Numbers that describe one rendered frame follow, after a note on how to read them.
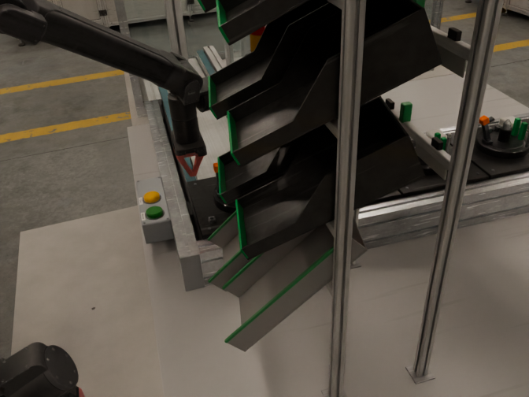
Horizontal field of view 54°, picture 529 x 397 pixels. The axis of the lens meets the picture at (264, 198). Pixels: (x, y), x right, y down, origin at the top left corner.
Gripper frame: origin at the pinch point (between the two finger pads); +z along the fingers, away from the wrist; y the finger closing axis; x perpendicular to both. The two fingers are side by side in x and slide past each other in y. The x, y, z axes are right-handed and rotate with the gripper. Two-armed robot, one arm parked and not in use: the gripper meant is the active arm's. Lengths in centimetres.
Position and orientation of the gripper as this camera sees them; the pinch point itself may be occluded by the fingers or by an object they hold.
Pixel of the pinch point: (192, 172)
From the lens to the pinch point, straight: 122.8
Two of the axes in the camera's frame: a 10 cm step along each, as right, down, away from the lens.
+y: -2.8, -5.3, 8.0
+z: 0.5, 8.2, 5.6
